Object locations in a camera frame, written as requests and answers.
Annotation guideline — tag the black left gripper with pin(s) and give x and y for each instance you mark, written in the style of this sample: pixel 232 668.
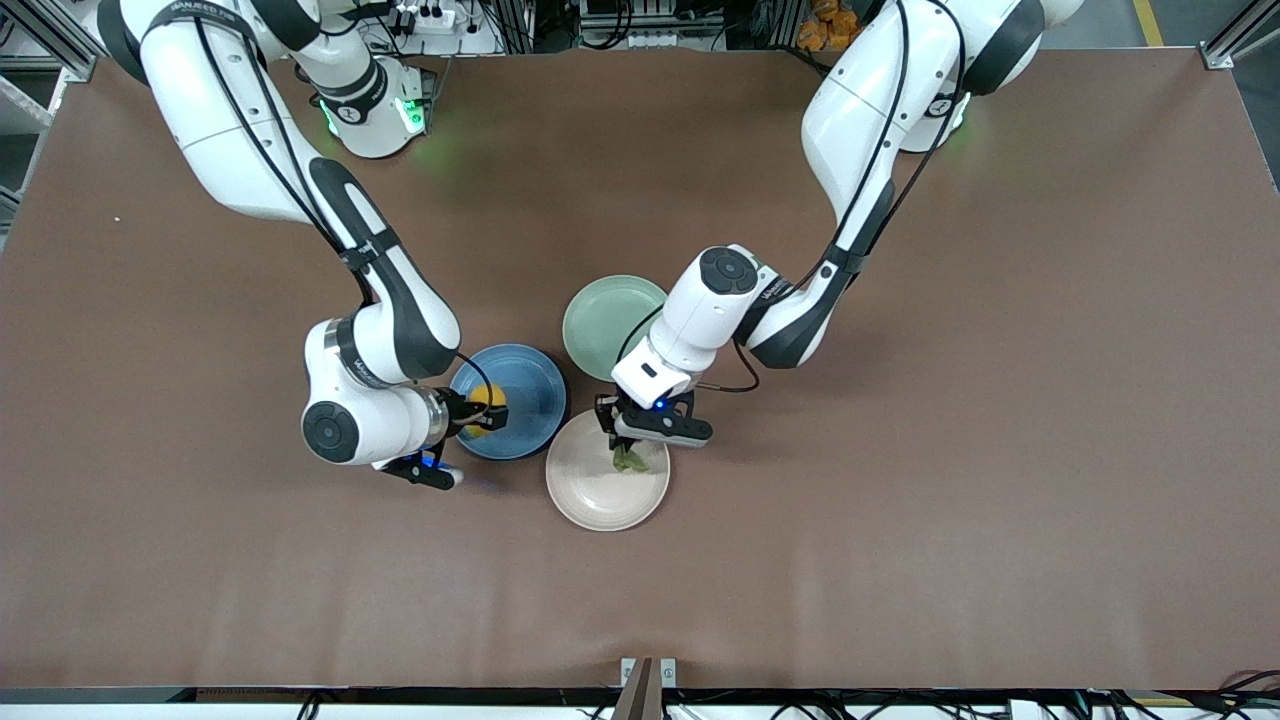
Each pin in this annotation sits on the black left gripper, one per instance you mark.
pixel 607 409

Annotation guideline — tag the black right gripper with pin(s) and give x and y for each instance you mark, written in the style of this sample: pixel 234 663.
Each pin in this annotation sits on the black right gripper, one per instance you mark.
pixel 458 409

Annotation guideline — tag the yellow lemon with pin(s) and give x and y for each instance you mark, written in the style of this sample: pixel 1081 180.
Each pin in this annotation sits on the yellow lemon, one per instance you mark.
pixel 485 400

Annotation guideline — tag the green lettuce leaf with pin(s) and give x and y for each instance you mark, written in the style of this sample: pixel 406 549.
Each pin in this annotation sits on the green lettuce leaf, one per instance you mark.
pixel 628 462

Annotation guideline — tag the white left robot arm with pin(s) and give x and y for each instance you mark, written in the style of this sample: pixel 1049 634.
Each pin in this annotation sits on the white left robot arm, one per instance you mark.
pixel 870 110

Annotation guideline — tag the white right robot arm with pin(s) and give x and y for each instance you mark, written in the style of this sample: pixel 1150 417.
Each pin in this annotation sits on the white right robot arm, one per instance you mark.
pixel 385 300

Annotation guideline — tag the beige plate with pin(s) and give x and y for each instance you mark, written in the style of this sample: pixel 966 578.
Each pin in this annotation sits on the beige plate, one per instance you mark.
pixel 605 490

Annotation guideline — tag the blue plate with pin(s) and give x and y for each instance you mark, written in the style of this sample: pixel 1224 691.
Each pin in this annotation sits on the blue plate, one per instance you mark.
pixel 535 395

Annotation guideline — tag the green plate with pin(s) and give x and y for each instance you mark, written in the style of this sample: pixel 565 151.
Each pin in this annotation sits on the green plate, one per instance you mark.
pixel 605 325

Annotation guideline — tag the white power strip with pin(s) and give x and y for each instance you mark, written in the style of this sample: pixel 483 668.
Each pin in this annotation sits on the white power strip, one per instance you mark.
pixel 425 17

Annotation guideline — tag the bag of orange fruit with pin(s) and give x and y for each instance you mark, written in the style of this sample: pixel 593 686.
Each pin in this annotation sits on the bag of orange fruit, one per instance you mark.
pixel 830 25

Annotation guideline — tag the aluminium frame post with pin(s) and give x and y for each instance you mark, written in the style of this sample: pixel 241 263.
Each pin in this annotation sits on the aluminium frame post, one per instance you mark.
pixel 55 40
pixel 1235 40

